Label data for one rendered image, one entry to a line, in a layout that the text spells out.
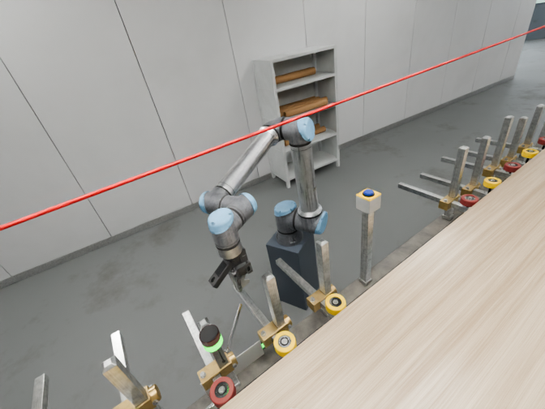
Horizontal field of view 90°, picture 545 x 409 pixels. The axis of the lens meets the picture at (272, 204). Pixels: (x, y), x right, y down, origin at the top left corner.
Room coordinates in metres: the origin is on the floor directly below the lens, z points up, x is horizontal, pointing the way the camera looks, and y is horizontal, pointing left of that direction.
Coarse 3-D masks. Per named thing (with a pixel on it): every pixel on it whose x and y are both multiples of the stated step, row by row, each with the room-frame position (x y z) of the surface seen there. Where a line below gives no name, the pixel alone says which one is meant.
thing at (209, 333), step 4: (204, 328) 0.52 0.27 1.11; (208, 328) 0.52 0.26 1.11; (212, 328) 0.52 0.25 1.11; (216, 328) 0.51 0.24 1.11; (204, 332) 0.51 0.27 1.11; (208, 332) 0.51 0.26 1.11; (212, 332) 0.50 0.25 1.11; (216, 332) 0.50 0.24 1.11; (200, 336) 0.50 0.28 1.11; (204, 336) 0.49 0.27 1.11; (208, 336) 0.49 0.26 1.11; (212, 336) 0.49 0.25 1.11; (216, 336) 0.49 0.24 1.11; (204, 340) 0.48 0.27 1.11; (208, 340) 0.48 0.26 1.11; (220, 352) 0.52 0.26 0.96; (224, 360) 0.53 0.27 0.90
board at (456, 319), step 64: (512, 192) 1.13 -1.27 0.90; (448, 256) 0.79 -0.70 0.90; (512, 256) 0.73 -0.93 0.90; (384, 320) 0.56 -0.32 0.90; (448, 320) 0.52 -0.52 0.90; (512, 320) 0.48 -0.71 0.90; (256, 384) 0.43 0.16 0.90; (320, 384) 0.40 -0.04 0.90; (384, 384) 0.37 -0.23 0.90; (448, 384) 0.34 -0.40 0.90; (512, 384) 0.31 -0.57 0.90
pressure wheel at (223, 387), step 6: (222, 378) 0.47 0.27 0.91; (228, 378) 0.46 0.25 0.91; (216, 384) 0.45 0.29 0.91; (222, 384) 0.45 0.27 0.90; (228, 384) 0.45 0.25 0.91; (210, 390) 0.44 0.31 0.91; (216, 390) 0.44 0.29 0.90; (222, 390) 0.43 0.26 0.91; (228, 390) 0.43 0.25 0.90; (234, 390) 0.43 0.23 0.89; (210, 396) 0.42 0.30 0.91; (216, 396) 0.42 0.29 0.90; (222, 396) 0.42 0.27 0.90; (228, 396) 0.41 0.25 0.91; (216, 402) 0.40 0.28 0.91; (222, 402) 0.40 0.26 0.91
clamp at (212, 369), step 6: (228, 354) 0.57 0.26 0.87; (228, 360) 0.54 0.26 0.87; (234, 360) 0.54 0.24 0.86; (210, 366) 0.53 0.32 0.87; (216, 366) 0.53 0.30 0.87; (228, 366) 0.53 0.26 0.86; (234, 366) 0.53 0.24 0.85; (198, 372) 0.52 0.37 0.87; (210, 372) 0.51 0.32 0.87; (216, 372) 0.51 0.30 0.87; (222, 372) 0.51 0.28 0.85; (228, 372) 0.52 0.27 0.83; (204, 378) 0.50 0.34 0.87; (210, 378) 0.49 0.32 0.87; (204, 384) 0.48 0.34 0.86; (210, 384) 0.49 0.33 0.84
